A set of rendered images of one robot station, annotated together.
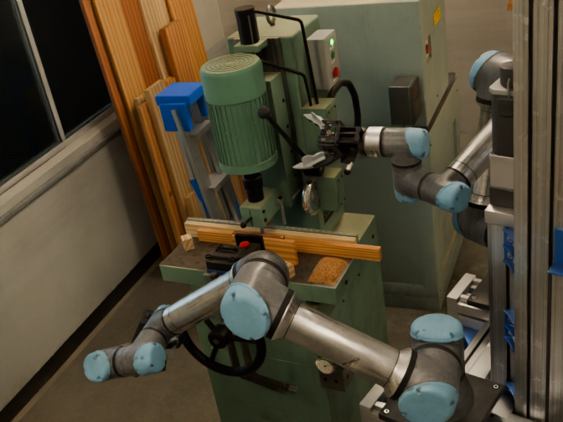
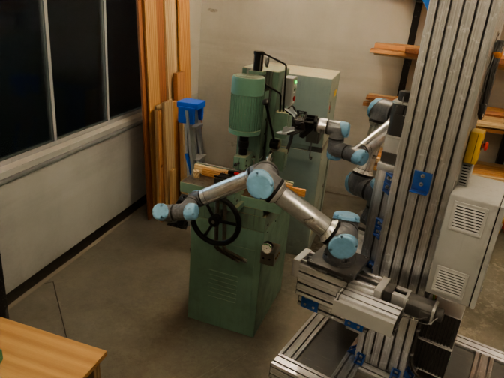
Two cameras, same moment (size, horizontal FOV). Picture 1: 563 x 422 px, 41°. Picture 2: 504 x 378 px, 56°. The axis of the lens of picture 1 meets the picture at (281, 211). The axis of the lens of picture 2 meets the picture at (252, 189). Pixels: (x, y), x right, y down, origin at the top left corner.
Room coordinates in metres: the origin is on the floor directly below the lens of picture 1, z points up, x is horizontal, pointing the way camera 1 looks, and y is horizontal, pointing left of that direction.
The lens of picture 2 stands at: (-0.45, 0.49, 1.91)
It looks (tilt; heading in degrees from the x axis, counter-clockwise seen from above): 22 degrees down; 349
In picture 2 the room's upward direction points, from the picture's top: 5 degrees clockwise
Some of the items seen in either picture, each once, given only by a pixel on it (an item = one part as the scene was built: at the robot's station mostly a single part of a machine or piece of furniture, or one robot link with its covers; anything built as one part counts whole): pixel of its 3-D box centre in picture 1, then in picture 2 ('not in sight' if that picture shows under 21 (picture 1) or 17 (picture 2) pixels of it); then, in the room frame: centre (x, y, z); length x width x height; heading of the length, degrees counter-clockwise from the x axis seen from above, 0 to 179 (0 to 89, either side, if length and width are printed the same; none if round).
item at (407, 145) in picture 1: (405, 143); (337, 129); (1.68, -0.33, 1.33); 0.11 x 0.08 x 0.09; 61
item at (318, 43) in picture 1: (323, 59); (289, 90); (2.23, -0.21, 1.40); 0.10 x 0.06 x 0.16; 151
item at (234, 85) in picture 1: (240, 115); (246, 105); (2.02, 0.07, 1.35); 0.18 x 0.18 x 0.31
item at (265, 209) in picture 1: (261, 208); (243, 160); (2.04, 0.06, 1.03); 0.14 x 0.07 x 0.09; 151
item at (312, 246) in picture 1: (284, 243); (252, 181); (1.99, 0.01, 0.92); 0.62 x 0.02 x 0.04; 61
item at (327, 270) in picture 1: (327, 267); not in sight; (1.83, -0.10, 0.91); 0.12 x 0.09 x 0.03; 151
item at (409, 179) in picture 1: (412, 180); (337, 149); (1.66, -0.34, 1.23); 0.11 x 0.08 x 0.11; 30
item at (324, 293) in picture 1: (252, 273); (232, 193); (1.93, 0.12, 0.87); 0.61 x 0.30 x 0.06; 61
